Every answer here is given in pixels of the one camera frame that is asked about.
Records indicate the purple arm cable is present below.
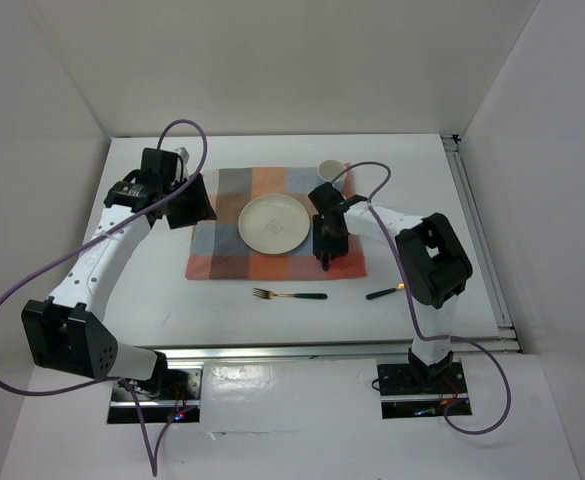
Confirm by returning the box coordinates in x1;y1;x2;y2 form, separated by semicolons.
0;118;209;476
326;160;513;435

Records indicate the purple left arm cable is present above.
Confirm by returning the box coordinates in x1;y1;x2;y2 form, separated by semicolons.
0;118;209;476

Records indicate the cream ceramic plate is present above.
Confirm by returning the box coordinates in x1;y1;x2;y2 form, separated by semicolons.
237;194;311;255

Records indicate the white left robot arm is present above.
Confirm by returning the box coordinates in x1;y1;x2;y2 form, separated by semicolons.
21;148;216;399

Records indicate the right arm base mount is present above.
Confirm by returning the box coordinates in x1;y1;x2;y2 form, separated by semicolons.
371;361;472;419

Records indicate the gold knife dark handle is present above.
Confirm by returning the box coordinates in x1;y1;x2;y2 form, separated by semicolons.
365;283;405;301

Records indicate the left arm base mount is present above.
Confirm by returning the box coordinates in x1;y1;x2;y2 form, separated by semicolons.
106;363;204;425

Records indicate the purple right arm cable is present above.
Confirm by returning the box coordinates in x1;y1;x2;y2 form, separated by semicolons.
326;160;513;435

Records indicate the checkered orange blue cloth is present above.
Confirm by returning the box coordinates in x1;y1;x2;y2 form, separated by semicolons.
185;166;367;281

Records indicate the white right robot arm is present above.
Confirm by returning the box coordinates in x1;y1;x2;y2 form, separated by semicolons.
309;182;473;392

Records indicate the aluminium rail right side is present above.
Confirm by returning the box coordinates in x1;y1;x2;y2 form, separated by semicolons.
440;134;523;354

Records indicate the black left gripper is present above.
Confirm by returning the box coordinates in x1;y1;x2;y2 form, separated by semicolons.
162;172;217;230

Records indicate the blue mug white inside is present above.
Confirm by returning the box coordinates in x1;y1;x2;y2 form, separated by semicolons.
317;160;346;192

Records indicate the aluminium rail front edge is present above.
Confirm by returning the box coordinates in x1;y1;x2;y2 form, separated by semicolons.
136;337;418;362

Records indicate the gold fork dark handle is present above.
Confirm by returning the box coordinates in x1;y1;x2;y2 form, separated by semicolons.
252;288;328;300

